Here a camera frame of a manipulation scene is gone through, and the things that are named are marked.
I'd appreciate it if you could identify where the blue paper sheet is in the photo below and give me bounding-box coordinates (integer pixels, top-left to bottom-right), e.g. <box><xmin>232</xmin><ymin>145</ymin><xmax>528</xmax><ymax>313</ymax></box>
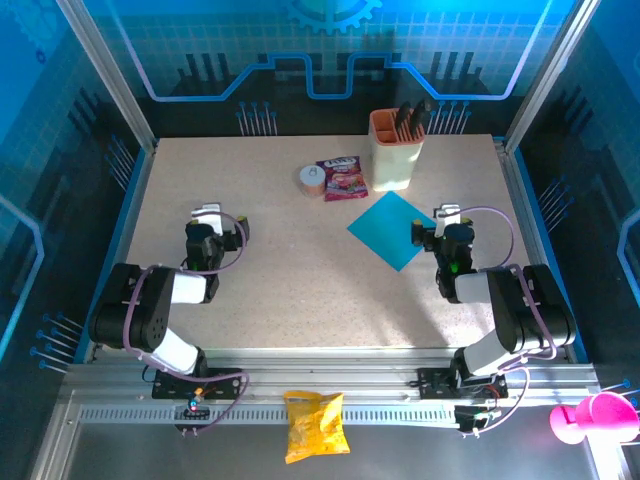
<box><xmin>346</xmin><ymin>190</ymin><xmax>439</xmax><ymax>273</ymax></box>

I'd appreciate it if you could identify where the beige knife block orange top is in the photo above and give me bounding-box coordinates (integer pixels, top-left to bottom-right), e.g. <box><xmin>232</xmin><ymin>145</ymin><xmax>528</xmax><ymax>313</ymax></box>
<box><xmin>368</xmin><ymin>109</ymin><xmax>426</xmax><ymax>193</ymax></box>

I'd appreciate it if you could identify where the small pull-tab tin can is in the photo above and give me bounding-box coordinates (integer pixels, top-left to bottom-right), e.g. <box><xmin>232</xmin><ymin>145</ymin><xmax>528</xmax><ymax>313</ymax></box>
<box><xmin>298</xmin><ymin>164</ymin><xmax>329</xmax><ymax>200</ymax></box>

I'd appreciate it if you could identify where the purple candy bag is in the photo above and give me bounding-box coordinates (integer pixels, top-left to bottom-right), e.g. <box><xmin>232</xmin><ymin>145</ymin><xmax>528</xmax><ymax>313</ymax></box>
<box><xmin>315</xmin><ymin>154</ymin><xmax>370</xmax><ymax>203</ymax></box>

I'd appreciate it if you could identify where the small black circuit board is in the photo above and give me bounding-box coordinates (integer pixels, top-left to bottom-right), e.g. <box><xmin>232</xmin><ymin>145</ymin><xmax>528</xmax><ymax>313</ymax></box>
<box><xmin>173</xmin><ymin>394</ymin><xmax>211</xmax><ymax>420</ymax></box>
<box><xmin>453</xmin><ymin>404</ymin><xmax>501</xmax><ymax>434</ymax></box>

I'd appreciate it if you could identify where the yellow chips bag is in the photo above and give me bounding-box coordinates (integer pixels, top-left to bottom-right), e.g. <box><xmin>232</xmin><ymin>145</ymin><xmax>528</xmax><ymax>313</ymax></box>
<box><xmin>282</xmin><ymin>390</ymin><xmax>351</xmax><ymax>465</ymax></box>

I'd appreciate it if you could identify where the pink plastic cup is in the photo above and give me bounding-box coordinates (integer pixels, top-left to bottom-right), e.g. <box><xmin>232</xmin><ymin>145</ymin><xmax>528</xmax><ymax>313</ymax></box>
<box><xmin>549</xmin><ymin>391</ymin><xmax>640</xmax><ymax>445</ymax></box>

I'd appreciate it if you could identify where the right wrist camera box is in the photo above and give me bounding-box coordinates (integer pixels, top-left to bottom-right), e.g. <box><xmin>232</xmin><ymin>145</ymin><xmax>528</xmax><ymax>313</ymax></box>
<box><xmin>433</xmin><ymin>202</ymin><xmax>462</xmax><ymax>237</ymax></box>

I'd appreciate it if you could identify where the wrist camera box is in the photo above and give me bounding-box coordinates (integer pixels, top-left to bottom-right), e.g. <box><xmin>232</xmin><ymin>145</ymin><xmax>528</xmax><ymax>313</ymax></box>
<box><xmin>188</xmin><ymin>201</ymin><xmax>224</xmax><ymax>235</ymax></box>
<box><xmin>433</xmin><ymin>202</ymin><xmax>462</xmax><ymax>237</ymax></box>

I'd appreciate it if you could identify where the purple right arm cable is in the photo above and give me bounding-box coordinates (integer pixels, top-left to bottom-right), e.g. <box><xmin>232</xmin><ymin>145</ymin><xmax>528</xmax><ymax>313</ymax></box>
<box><xmin>458</xmin><ymin>205</ymin><xmax>559</xmax><ymax>439</ymax></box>

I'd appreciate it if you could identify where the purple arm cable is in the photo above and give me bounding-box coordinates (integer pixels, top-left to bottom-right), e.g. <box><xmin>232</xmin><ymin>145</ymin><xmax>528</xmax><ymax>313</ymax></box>
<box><xmin>122</xmin><ymin>212</ymin><xmax>251</xmax><ymax>437</ymax></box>
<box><xmin>458</xmin><ymin>205</ymin><xmax>559</xmax><ymax>439</ymax></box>

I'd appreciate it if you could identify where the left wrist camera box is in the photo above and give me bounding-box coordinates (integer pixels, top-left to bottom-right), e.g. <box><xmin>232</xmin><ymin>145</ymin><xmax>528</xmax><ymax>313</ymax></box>
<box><xmin>188</xmin><ymin>201</ymin><xmax>224</xmax><ymax>235</ymax></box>

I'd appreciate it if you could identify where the aluminium side rail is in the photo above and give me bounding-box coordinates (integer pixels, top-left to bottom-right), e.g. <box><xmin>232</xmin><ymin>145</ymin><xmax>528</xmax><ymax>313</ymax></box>
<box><xmin>492</xmin><ymin>135</ymin><xmax>576</xmax><ymax>364</ymax></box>

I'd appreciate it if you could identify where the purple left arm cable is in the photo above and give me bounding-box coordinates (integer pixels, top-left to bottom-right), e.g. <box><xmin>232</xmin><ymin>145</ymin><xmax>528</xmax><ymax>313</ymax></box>
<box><xmin>122</xmin><ymin>212</ymin><xmax>251</xmax><ymax>437</ymax></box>

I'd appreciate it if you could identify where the black knife handle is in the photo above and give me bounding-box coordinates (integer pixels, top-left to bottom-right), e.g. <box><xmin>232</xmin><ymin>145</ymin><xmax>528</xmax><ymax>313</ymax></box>
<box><xmin>408</xmin><ymin>97</ymin><xmax>434</xmax><ymax>139</ymax></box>
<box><xmin>395</xmin><ymin>101</ymin><xmax>412</xmax><ymax>141</ymax></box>

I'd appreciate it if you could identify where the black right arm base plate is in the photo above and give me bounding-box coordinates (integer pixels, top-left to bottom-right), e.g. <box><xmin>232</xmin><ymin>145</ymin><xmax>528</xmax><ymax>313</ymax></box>
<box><xmin>417</xmin><ymin>366</ymin><xmax>509</xmax><ymax>400</ymax></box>

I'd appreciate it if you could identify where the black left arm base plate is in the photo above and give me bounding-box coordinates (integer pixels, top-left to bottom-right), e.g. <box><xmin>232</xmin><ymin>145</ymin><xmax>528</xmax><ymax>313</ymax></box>
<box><xmin>151</xmin><ymin>367</ymin><xmax>244</xmax><ymax>401</ymax></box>

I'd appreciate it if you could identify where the aluminium frame post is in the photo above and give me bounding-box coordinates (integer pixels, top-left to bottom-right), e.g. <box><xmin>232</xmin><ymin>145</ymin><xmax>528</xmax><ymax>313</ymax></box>
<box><xmin>503</xmin><ymin>0</ymin><xmax>602</xmax><ymax>154</ymax></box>
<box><xmin>54</xmin><ymin>0</ymin><xmax>159</xmax><ymax>154</ymax></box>

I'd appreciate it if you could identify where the aluminium frame beam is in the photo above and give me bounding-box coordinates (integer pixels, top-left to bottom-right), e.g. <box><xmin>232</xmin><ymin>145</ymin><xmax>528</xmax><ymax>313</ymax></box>
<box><xmin>62</xmin><ymin>347</ymin><xmax>601</xmax><ymax>401</ymax></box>

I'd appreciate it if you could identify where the slotted grey cable duct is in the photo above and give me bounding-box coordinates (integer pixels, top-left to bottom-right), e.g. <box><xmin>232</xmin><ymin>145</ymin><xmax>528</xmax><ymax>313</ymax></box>
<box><xmin>78</xmin><ymin>404</ymin><xmax>459</xmax><ymax>426</ymax></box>

